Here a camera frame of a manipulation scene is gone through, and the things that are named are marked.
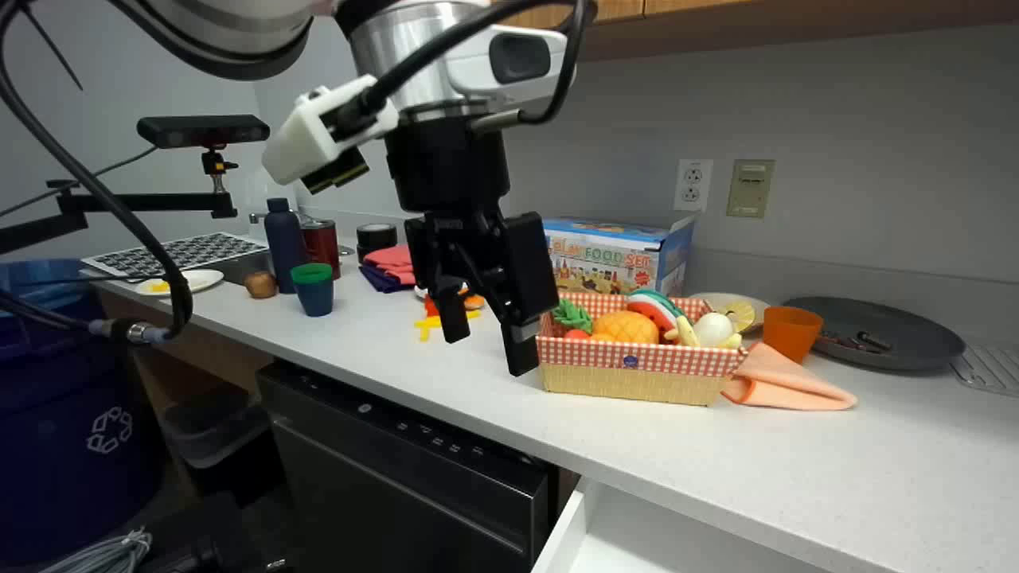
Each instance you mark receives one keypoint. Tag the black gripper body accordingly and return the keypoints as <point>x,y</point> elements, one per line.
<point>448,170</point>

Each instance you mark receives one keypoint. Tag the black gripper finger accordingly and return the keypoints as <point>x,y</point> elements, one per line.
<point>451,307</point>
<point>525,286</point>

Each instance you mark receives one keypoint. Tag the white drawer with wooden front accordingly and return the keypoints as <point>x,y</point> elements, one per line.
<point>649,537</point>

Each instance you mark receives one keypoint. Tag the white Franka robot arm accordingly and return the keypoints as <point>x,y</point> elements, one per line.
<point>426,43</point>

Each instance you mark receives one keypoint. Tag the orange toy ball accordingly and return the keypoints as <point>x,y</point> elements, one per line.
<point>475,305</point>

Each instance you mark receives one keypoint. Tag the yellow toy fry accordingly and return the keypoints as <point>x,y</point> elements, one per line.
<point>426,325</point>

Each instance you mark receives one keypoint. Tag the green toy vegetable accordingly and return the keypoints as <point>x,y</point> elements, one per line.
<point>570,316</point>

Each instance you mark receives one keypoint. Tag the red folded cloth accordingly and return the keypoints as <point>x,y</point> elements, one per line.
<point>393,262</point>

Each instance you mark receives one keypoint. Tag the dark folded cloth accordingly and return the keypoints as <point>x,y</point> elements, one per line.
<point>376,281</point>

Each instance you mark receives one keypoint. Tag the blue toy food box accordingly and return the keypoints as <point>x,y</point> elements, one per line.
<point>610,255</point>

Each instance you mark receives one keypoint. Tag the black cup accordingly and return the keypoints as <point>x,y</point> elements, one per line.
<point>376,241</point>

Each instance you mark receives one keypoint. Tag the large orange toy fruit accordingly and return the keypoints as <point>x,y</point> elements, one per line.
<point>624,325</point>

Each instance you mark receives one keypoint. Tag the red checkered cardboard basket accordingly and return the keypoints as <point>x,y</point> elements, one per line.
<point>624,369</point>

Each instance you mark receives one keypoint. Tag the red white green toy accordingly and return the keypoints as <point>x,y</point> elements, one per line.
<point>656,307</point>

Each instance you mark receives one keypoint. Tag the green and blue cup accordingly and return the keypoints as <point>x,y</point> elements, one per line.
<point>313,290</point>

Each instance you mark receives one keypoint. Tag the dark red can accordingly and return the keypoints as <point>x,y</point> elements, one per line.
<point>323,247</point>

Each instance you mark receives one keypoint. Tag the pale yellow toy banana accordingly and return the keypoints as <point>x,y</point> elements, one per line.
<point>685,333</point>

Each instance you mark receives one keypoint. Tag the blue bottle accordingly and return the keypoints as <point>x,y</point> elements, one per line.
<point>280,242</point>

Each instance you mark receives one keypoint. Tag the black dishwasher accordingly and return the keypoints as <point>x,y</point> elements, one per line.
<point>402,487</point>

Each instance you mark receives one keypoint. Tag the brown toy ball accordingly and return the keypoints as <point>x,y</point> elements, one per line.
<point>262,284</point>

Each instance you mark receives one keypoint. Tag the white toy egg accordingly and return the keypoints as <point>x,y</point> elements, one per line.
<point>715,330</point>

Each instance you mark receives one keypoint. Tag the small white plate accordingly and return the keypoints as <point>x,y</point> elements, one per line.
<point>195,281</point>

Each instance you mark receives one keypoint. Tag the orange plastic cup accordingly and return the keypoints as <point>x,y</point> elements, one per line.
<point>791,335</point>

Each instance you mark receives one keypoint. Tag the grey grid rack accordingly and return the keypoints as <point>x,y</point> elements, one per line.
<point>179,255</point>

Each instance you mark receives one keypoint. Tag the black trash bin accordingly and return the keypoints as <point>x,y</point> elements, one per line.
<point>210,447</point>

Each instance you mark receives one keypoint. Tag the peach folded cloth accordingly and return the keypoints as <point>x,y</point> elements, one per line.
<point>784,385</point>

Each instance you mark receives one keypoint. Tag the yellow toy food slice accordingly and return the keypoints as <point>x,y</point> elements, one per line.
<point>153,286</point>

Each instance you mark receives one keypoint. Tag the dark grey plate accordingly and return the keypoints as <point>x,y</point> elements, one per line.
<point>881,335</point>

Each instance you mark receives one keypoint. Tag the wooden upper cabinet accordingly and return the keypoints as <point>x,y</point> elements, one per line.
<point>797,21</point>

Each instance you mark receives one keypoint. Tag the blue recycling bin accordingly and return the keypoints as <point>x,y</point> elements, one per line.
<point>65,424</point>

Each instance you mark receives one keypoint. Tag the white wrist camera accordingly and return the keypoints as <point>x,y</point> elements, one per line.
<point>318,132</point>

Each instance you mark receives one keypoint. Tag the white wall outlet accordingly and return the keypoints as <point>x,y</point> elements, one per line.
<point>692,187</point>

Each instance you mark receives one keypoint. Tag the beige wall switch plate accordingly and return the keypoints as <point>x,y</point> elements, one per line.
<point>749,189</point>

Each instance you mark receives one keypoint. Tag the black stereo camera bar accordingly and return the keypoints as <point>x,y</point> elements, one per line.
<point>201,132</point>

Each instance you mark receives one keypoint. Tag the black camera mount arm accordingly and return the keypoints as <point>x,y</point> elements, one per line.
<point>138,203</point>

